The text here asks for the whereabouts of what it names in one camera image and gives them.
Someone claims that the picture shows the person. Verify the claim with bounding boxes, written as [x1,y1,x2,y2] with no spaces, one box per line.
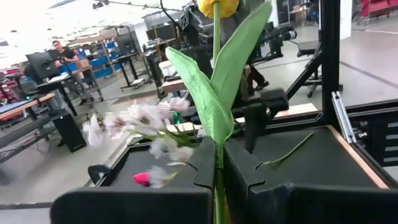
[247,64,271,91]
[51,40,80,65]

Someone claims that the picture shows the black background machine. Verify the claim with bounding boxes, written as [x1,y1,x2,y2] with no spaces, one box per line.
[178,3,218,78]

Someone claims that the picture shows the wooden table board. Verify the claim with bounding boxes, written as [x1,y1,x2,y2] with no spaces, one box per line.
[233,102,390,190]

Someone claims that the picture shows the black frame clip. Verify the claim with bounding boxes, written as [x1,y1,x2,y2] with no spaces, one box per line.
[88,164,110,185]

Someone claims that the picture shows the yellow artificial tulip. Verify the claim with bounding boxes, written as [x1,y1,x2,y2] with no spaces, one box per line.
[164,0,273,224]

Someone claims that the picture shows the black computer tower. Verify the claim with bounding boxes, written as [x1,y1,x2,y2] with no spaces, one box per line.
[52,110,88,154]

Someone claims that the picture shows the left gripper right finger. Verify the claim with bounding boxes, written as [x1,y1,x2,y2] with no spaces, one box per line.
[224,139,398,224]

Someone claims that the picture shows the white box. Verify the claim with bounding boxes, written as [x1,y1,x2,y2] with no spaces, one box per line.
[158,59,178,78]

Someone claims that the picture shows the red storage cart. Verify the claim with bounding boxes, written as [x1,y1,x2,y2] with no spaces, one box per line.
[359,0,398,19]

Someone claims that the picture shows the silver metal bracket strip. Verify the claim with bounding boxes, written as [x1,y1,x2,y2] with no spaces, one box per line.
[331,91,358,144]

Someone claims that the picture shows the black desktop monitor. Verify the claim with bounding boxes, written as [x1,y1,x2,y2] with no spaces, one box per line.
[24,51,60,81]

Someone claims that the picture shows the wooden top desk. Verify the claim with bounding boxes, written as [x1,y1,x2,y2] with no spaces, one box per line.
[0,92,57,121]

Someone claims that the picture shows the blue storage bins shelf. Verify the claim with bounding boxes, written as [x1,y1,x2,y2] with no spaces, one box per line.
[58,40,124,79]

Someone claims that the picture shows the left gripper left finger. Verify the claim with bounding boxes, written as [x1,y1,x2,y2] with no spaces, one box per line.
[51,136,217,224]

